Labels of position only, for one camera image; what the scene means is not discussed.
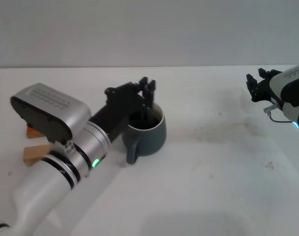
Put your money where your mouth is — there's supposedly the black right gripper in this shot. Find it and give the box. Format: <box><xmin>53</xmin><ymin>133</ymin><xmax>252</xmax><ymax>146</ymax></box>
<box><xmin>246</xmin><ymin>68</ymin><xmax>285</xmax><ymax>105</ymax></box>

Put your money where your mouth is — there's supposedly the dark coffee liquid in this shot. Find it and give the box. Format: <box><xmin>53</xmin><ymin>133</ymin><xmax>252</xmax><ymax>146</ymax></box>
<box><xmin>128</xmin><ymin>112</ymin><xmax>162</xmax><ymax>130</ymax></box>

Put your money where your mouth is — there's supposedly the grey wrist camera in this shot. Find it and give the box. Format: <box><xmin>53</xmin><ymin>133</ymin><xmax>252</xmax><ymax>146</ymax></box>
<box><xmin>10</xmin><ymin>83</ymin><xmax>91</xmax><ymax>146</ymax></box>
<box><xmin>269</xmin><ymin>62</ymin><xmax>299</xmax><ymax>108</ymax></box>

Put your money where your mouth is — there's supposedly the light wooden block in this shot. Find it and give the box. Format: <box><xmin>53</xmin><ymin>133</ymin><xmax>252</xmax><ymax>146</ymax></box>
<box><xmin>23</xmin><ymin>144</ymin><xmax>52</xmax><ymax>167</ymax></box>

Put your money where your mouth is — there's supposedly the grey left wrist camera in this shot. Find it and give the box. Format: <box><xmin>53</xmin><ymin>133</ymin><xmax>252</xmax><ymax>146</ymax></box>
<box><xmin>10</xmin><ymin>83</ymin><xmax>91</xmax><ymax>146</ymax></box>

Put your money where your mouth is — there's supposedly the reddish brown wooden block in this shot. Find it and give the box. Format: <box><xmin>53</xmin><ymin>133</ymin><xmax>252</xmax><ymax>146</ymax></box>
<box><xmin>26</xmin><ymin>126</ymin><xmax>46</xmax><ymax>139</ymax></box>

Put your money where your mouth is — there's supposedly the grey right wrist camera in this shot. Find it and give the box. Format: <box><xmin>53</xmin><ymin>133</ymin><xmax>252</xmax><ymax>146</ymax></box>
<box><xmin>269</xmin><ymin>62</ymin><xmax>299</xmax><ymax>108</ymax></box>

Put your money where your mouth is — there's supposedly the grey ceramic cup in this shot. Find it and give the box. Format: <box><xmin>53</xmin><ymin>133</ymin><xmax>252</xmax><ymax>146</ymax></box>
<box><xmin>121</xmin><ymin>102</ymin><xmax>168</xmax><ymax>165</ymax></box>

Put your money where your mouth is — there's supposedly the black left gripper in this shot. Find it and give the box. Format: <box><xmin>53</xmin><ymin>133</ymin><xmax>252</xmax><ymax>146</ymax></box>
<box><xmin>89</xmin><ymin>77</ymin><xmax>157</xmax><ymax>144</ymax></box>

